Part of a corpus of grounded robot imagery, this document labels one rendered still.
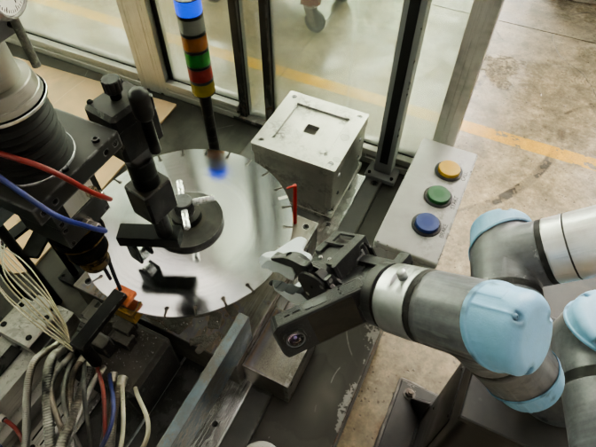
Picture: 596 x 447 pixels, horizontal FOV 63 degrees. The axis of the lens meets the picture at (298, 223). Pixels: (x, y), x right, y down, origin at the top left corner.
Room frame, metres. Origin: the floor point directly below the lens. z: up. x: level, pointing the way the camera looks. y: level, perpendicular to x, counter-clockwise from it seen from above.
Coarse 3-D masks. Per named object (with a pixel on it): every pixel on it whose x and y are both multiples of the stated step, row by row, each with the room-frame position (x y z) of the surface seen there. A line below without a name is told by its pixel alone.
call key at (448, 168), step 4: (440, 164) 0.64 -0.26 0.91; (444, 164) 0.64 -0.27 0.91; (448, 164) 0.64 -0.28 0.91; (452, 164) 0.64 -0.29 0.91; (456, 164) 0.64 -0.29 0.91; (440, 168) 0.63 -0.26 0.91; (444, 168) 0.63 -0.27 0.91; (448, 168) 0.63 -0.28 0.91; (452, 168) 0.63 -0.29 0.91; (456, 168) 0.63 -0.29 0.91; (440, 172) 0.63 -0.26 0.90; (444, 172) 0.62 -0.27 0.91; (448, 172) 0.62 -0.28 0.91; (452, 172) 0.62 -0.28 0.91; (456, 172) 0.62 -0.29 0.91; (444, 176) 0.62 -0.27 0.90; (448, 176) 0.62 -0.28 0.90; (452, 176) 0.61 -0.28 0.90; (456, 176) 0.62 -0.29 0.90
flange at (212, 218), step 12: (192, 192) 0.53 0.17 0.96; (204, 204) 0.50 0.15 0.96; (216, 204) 0.50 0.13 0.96; (192, 216) 0.46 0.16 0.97; (204, 216) 0.47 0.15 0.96; (216, 216) 0.48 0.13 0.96; (192, 228) 0.45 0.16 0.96; (204, 228) 0.45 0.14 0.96; (216, 228) 0.45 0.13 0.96; (192, 240) 0.43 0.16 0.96; (204, 240) 0.43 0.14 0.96
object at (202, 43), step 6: (198, 36) 0.76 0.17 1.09; (204, 36) 0.77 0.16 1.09; (186, 42) 0.76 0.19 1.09; (192, 42) 0.76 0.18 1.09; (198, 42) 0.76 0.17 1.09; (204, 42) 0.77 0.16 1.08; (186, 48) 0.76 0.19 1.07; (192, 48) 0.76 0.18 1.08; (198, 48) 0.76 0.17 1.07; (204, 48) 0.77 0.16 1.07
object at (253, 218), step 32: (192, 160) 0.61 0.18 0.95; (224, 160) 0.61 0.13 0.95; (224, 192) 0.53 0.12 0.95; (256, 192) 0.53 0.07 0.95; (224, 224) 0.47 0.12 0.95; (256, 224) 0.47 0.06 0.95; (288, 224) 0.47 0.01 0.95; (128, 256) 0.41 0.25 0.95; (160, 256) 0.41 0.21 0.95; (192, 256) 0.41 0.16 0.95; (224, 256) 0.41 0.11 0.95; (256, 256) 0.41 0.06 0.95; (160, 288) 0.35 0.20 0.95; (192, 288) 0.35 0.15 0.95; (224, 288) 0.35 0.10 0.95; (256, 288) 0.35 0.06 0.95
